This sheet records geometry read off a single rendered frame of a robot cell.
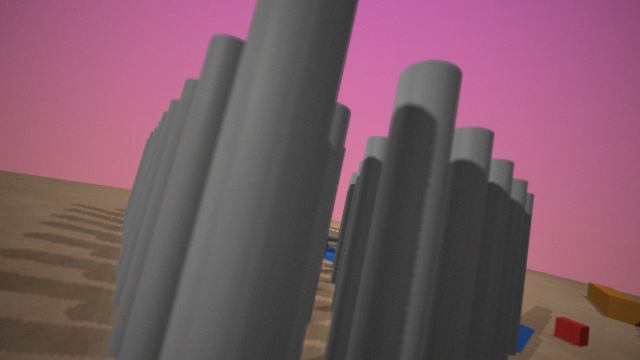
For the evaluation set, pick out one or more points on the red rectangular block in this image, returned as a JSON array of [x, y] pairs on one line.
[[572, 331]]

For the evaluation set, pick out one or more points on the orange-brown rectangular block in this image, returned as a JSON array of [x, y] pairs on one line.
[[615, 304]]

